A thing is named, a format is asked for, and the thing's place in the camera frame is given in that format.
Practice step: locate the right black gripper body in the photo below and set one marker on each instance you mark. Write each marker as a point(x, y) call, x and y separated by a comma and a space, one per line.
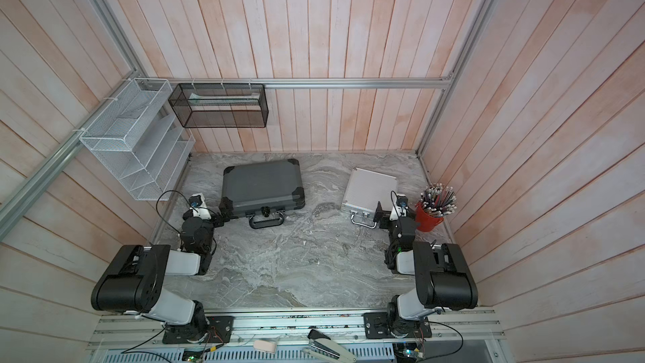
point(385, 224)

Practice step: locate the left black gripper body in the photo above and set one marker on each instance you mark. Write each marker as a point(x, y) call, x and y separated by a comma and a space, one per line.
point(217, 220)

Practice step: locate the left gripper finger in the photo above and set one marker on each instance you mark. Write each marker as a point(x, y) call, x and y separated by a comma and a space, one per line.
point(228, 215)
point(226, 205)

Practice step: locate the silver aluminium poker case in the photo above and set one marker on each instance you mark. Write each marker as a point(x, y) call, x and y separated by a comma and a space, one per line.
point(365, 189)

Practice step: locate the dark grey poker case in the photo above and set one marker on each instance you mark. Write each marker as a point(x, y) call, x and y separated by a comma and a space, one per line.
point(263, 192)

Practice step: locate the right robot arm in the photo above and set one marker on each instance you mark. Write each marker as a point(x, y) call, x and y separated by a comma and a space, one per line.
point(442, 277)

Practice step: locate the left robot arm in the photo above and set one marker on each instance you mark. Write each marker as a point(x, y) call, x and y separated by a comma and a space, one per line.
point(133, 283)

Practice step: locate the red pencil bucket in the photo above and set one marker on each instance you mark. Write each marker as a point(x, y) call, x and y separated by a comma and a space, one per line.
point(426, 222)

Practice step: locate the bundle of pencils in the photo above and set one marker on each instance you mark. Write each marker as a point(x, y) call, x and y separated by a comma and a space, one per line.
point(438, 201)

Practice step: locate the pink eraser block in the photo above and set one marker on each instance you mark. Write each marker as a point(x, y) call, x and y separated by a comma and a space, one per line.
point(266, 346)

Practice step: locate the black grey stapler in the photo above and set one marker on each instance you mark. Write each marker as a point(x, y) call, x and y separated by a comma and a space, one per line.
point(321, 347)

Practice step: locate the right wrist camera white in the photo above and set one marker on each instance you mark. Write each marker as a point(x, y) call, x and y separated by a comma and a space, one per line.
point(399, 208)

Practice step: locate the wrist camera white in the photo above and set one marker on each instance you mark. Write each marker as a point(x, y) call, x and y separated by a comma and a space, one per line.
point(198, 207)
point(399, 208)

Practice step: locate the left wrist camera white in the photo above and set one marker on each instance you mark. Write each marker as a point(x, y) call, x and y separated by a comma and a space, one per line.
point(198, 207)

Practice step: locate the black mesh wall basket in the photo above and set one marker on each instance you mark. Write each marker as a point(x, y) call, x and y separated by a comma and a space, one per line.
point(220, 105)

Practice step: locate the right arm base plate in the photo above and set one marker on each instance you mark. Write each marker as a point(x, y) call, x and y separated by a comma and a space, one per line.
point(382, 325)

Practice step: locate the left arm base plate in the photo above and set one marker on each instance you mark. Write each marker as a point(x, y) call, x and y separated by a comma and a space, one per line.
point(216, 329)

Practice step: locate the white mesh wall shelf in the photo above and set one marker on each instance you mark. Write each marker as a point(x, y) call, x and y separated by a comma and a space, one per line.
point(144, 149)

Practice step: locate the horizontal aluminium wall rail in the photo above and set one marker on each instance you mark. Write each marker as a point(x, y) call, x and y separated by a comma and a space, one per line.
point(326, 83)

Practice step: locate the aluminium front rail frame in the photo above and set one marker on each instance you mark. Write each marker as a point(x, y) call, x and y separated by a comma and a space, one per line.
point(292, 326)

